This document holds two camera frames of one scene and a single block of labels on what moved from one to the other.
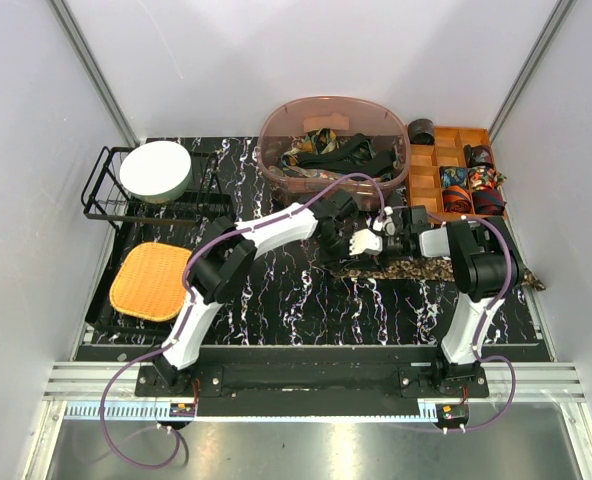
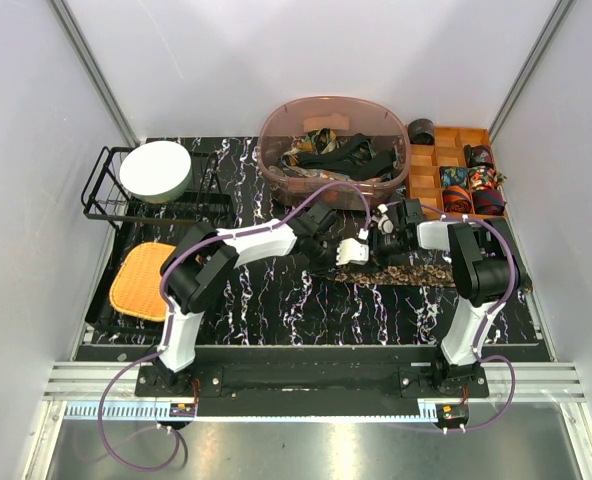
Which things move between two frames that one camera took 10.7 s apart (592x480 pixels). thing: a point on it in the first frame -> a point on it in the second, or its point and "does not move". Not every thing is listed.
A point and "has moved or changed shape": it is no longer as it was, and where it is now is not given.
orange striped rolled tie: x=456 y=200 does not move
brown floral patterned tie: x=428 y=270 has moved or changed shape
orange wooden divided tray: x=426 y=161 does not move
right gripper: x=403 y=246 does not move
